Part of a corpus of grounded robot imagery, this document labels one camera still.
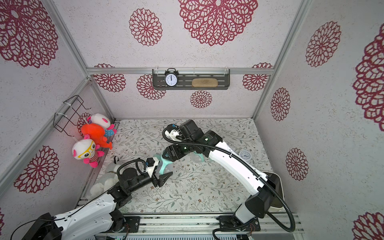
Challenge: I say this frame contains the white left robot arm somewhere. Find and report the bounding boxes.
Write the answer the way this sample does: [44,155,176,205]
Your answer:
[23,157,173,240]

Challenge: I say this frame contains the black wire basket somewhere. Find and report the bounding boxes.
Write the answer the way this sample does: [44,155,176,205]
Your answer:
[52,95,91,137]

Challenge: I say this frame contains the white alarm clock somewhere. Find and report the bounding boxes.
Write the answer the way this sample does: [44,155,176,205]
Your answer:
[239,150,252,163]

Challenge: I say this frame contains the white plush yellow glasses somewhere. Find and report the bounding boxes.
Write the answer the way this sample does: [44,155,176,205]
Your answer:
[72,135,105,168]

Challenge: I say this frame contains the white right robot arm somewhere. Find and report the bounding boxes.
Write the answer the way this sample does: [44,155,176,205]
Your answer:
[162,120,296,236]

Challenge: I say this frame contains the white sterilizer box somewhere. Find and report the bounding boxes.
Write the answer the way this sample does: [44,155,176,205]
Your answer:
[265,172,284,212]

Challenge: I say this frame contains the metal base rail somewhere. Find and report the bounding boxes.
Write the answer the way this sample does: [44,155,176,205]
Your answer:
[88,213,308,240]

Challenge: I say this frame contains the red orange plush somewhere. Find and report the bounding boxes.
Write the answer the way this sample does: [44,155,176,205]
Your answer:
[81,124,113,150]

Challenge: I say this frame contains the black alarm clock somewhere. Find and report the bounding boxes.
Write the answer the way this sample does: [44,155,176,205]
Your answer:
[165,68,179,87]

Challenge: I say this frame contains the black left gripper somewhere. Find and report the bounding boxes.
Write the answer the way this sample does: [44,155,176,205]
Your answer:
[129,171,173,194]

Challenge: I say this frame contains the tan brush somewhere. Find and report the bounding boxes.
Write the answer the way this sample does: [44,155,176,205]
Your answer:
[191,78,219,88]

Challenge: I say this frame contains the grey wall shelf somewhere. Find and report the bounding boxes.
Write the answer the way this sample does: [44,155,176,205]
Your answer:
[152,68,231,91]

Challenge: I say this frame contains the clear baby bottle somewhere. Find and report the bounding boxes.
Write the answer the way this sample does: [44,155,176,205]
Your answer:
[159,162,173,175]
[191,152,205,164]

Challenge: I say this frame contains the white pink plush upper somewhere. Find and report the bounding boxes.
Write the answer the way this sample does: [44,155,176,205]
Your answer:
[87,114,115,130]

